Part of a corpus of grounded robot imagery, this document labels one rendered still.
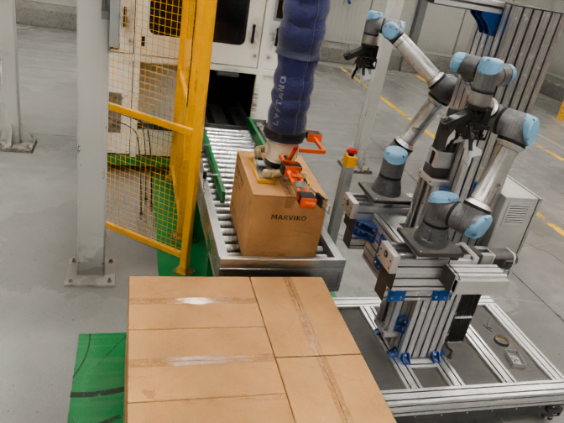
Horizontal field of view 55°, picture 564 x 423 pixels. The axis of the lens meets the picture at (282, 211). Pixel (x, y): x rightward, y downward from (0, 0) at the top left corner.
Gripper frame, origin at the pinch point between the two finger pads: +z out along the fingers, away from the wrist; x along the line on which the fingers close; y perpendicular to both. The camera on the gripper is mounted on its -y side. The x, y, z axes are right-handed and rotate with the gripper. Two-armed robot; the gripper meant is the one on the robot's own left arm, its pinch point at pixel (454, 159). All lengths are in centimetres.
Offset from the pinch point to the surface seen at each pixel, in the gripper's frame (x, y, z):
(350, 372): -2, -17, 98
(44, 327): 98, -150, 152
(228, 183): 186, -41, 99
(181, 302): 47, -84, 98
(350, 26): 956, 332, 77
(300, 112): 103, -25, 19
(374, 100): 357, 137, 73
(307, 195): 52, -32, 42
